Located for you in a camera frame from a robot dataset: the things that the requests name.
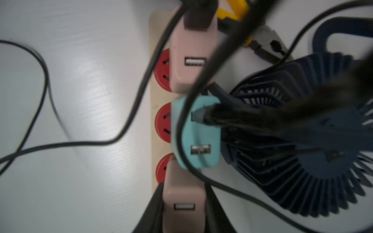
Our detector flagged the pink USB power adapter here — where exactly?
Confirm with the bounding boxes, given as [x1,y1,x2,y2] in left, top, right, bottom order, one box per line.
[170,3,218,94]

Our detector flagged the navy fan black cable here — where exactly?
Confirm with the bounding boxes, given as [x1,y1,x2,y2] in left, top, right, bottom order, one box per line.
[190,0,373,137]

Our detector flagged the navy desk fan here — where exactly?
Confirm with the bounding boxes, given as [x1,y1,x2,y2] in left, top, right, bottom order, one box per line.
[209,17,373,217]

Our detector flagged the yellow black pliers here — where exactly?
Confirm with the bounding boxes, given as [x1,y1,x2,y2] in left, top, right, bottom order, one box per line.
[215,0,293,65]

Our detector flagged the white fan black cable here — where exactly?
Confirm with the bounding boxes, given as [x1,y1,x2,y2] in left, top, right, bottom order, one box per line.
[0,0,219,177]

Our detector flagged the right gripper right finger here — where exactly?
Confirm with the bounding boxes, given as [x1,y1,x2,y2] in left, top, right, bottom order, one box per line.
[205,183,236,233]

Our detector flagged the beige red power strip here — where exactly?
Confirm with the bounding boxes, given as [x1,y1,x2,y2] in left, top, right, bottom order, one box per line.
[148,10,180,192]

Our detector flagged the teal USB power adapter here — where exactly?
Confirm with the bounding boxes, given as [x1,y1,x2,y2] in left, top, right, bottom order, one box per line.
[171,96,221,170]

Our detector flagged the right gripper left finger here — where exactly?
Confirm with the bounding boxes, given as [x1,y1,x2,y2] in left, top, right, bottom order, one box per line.
[133,183,164,233]

